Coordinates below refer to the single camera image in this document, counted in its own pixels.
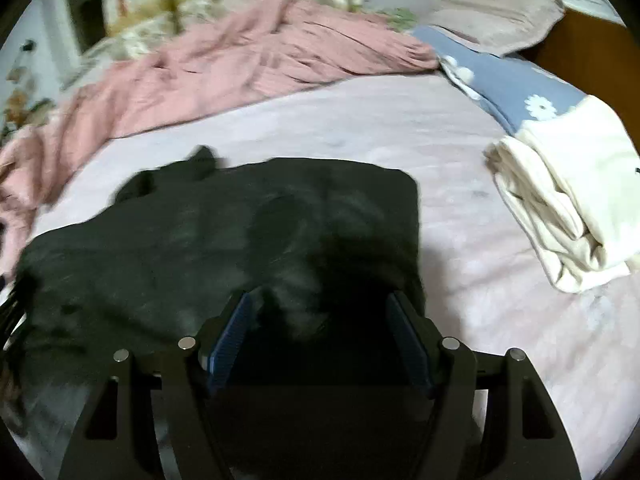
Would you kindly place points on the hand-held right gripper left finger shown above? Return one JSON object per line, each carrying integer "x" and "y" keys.
{"x": 230, "y": 345}

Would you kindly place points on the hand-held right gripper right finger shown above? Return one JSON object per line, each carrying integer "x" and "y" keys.
{"x": 407, "y": 345}

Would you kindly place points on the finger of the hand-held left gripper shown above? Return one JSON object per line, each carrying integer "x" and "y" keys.
{"x": 10, "y": 310}

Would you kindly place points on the black padded jacket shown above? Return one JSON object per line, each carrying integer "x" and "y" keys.
{"x": 200, "y": 240}

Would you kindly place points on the folded white clothes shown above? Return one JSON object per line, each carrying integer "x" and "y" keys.
{"x": 575, "y": 200}

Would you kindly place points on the pink quilt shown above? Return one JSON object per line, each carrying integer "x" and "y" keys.
{"x": 225, "y": 70}

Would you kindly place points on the blue flowered pillow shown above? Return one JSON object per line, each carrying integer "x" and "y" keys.
{"x": 510, "y": 80}

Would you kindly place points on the white framed window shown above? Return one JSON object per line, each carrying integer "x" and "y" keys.
{"x": 85, "y": 5}

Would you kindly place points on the white and wooden headboard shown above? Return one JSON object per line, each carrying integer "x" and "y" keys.
{"x": 590, "y": 55}

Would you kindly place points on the beige pillow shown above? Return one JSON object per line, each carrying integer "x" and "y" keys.
{"x": 500, "y": 15}

